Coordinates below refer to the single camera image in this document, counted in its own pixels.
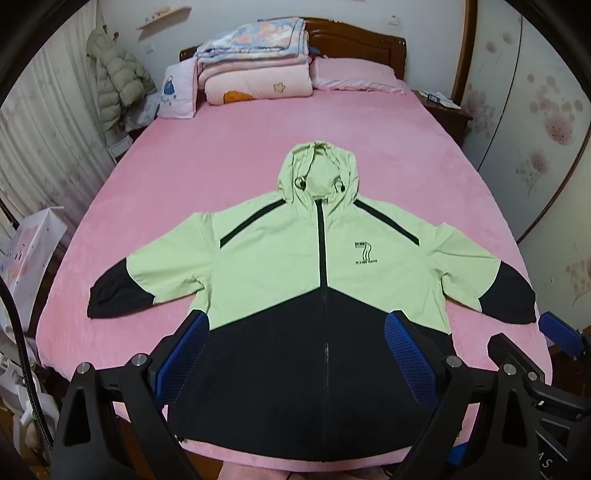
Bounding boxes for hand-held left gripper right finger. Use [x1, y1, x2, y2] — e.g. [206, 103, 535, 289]
[384, 310, 542, 480]

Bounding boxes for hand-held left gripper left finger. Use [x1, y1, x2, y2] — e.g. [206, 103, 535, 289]
[50, 310, 209, 480]

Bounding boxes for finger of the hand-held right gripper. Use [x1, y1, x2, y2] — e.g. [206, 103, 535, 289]
[487, 333, 591, 416]
[538, 311, 591, 361]

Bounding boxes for green and black hooded jacket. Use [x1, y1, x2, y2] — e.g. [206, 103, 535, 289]
[87, 141, 539, 462]

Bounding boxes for person's pink pants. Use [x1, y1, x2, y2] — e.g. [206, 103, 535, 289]
[217, 464, 389, 480]

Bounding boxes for white paper bag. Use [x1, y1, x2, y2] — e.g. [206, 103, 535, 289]
[0, 208, 69, 324]

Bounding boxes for pink plush bed blanket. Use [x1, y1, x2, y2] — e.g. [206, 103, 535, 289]
[34, 78, 555, 478]

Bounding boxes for floral wardrobe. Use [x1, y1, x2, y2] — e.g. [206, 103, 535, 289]
[455, 0, 591, 305]

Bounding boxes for white patterned curtain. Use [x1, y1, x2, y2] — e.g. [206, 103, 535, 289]
[0, 28, 116, 241]

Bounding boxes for wooden nightstand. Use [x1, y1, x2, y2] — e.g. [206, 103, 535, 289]
[413, 89, 474, 148]

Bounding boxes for white cartoon print pillow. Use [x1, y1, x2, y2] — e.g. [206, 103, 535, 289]
[159, 62, 199, 120]

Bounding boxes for papers on nightstand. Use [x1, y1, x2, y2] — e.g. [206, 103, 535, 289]
[422, 91, 461, 110]

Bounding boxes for folded pink cartoon quilt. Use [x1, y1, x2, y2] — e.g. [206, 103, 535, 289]
[204, 65, 315, 106]

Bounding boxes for grey-green puffer jacket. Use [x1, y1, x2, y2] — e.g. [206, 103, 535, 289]
[86, 28, 158, 134]

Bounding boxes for pink pillow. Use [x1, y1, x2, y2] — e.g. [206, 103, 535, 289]
[309, 58, 407, 95]

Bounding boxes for folded plain pink blanket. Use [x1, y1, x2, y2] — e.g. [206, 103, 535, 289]
[198, 54, 309, 80]

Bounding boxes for wooden bed headboard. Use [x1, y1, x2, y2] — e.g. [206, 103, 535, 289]
[179, 17, 409, 84]

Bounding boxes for folded floral quilt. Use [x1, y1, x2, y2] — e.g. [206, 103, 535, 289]
[196, 16, 310, 61]

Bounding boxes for black cable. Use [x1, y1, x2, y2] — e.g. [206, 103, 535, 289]
[0, 277, 54, 457]

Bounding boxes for small wall shelf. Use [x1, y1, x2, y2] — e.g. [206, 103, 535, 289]
[136, 6, 183, 31]

